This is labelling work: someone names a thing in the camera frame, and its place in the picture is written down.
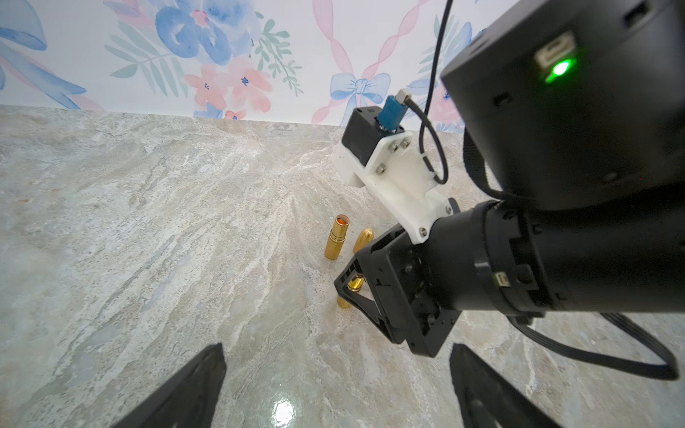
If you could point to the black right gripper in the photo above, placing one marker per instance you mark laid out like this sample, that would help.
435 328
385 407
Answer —
483 259

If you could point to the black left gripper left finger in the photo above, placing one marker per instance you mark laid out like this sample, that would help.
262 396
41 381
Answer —
187 399

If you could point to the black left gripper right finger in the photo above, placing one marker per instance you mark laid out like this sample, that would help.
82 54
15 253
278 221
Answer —
486 398

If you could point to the gold lipstick cap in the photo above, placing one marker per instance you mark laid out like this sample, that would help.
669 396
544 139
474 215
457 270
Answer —
365 237
353 286

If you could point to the gold lipstick tube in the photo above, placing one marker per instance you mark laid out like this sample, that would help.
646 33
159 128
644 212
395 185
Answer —
337 237

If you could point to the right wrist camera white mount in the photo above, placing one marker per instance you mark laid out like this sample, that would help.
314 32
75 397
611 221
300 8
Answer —
378 153

